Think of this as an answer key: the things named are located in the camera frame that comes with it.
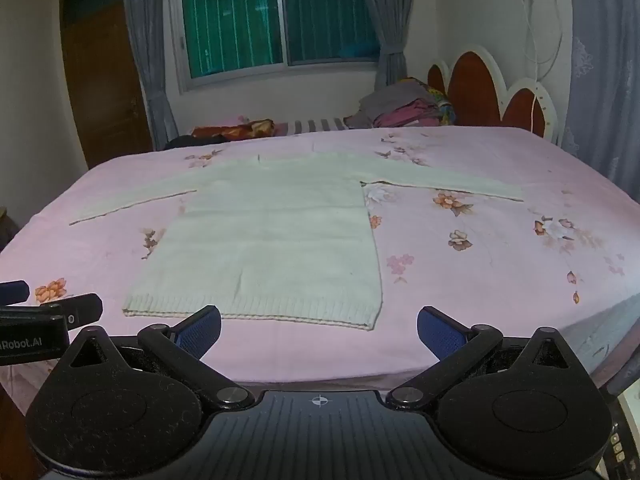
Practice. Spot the grey folded clothes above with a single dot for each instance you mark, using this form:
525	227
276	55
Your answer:
395	95

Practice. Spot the patterned grey-blue curtain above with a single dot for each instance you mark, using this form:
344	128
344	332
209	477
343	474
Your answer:
605	60

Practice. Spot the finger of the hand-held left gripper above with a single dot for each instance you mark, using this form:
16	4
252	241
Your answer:
15	291
85	307

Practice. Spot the black cloth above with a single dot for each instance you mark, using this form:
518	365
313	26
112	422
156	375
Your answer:
185	142

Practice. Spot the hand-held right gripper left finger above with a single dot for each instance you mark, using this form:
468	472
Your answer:
200	332

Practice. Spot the red and white scalloped headboard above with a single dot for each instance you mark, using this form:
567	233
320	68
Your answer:
475	90

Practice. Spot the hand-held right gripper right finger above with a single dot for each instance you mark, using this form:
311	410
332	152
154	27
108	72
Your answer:
440	330

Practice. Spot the brown wooden door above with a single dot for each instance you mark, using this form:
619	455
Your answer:
100	85

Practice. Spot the pale knit sweater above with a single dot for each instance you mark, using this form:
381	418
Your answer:
275	240

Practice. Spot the pink floral bed sheet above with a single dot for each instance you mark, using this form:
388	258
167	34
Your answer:
475	270

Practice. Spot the red orange floral cloth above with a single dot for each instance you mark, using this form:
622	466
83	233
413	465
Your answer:
240	130

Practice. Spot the window with green blinds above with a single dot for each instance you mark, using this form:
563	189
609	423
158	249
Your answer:
230	25

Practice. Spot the striped pillow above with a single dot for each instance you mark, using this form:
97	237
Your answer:
315	125

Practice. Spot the white device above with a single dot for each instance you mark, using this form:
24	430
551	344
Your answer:
627	440

